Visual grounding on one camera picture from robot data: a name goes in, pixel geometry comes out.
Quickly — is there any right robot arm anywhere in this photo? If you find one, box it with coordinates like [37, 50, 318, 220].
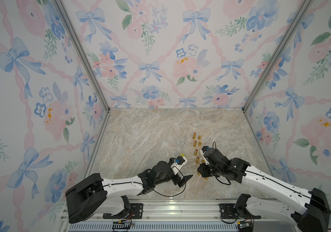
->
[197, 158, 331, 232]

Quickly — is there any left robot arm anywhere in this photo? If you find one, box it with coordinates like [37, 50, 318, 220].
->
[66, 156, 192, 224]

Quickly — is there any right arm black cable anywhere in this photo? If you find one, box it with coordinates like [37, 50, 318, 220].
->
[211, 141, 331, 230]

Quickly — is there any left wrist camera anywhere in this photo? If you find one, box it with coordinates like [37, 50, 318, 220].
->
[168, 156, 188, 171]

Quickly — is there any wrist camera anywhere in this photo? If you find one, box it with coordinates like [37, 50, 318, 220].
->
[168, 156, 188, 171]
[201, 145, 227, 166]

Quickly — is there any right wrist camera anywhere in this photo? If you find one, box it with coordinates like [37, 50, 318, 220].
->
[201, 145, 227, 166]

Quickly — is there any aluminium rail frame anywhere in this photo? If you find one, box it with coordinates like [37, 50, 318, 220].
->
[53, 198, 310, 232]

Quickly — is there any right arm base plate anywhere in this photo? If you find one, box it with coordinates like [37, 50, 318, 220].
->
[219, 204, 261, 219]

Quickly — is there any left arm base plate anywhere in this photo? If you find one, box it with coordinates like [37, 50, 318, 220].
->
[103, 203, 144, 219]

